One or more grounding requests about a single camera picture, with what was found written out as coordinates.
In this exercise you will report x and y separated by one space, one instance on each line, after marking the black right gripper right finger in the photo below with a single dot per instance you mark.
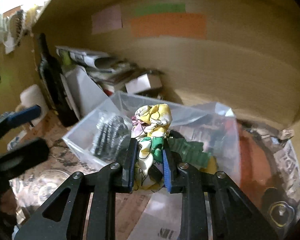
213 206

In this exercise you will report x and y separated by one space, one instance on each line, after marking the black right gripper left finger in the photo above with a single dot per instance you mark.
83 206

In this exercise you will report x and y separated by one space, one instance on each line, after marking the yellow floral cloth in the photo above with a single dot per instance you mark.
151 139

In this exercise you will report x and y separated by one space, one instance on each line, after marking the black round yellow-rimmed object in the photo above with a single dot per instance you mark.
276 209

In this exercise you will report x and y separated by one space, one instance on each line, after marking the orange red bag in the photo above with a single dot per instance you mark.
256 176

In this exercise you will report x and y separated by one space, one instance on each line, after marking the green cloth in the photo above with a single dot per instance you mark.
191 152

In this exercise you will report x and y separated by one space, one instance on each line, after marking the clear plastic storage bin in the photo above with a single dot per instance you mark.
202 131

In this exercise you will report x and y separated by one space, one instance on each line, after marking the black white striped cloth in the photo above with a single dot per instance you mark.
112 136

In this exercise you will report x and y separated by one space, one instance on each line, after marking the white paper folder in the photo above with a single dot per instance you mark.
84 95

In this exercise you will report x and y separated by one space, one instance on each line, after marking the white cylinder roll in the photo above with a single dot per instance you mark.
33 96

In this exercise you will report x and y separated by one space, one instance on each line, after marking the black bottle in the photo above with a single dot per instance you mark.
51 74

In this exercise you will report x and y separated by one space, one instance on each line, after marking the stack of magazines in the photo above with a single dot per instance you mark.
100 66

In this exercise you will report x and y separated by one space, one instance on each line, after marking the small white cardboard box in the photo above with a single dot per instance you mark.
143 83

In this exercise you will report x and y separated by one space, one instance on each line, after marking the white fluffy plush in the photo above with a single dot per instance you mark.
11 30

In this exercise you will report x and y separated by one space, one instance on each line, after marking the orange paper sheet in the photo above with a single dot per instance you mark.
174 24

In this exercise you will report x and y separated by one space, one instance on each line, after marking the pink sticky note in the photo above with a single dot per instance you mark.
106 20

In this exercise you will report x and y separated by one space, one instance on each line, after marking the green paper strip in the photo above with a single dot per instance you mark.
158 8

